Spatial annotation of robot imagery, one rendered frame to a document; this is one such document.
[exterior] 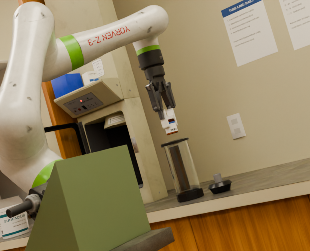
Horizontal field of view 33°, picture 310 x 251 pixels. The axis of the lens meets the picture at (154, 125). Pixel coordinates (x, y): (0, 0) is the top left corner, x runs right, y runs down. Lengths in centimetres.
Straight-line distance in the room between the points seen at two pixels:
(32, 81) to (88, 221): 40
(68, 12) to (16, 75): 115
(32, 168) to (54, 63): 44
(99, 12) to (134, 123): 52
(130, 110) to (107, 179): 99
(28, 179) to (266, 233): 78
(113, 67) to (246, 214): 95
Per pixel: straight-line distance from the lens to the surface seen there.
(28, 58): 145
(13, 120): 128
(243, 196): 168
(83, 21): 243
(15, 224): 266
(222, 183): 186
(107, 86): 223
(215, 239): 181
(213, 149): 256
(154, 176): 231
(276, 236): 170
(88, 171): 129
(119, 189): 136
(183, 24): 260
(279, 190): 162
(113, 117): 238
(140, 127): 231
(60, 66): 171
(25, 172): 139
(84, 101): 235
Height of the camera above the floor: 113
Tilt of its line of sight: 3 degrees up
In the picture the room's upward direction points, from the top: 16 degrees counter-clockwise
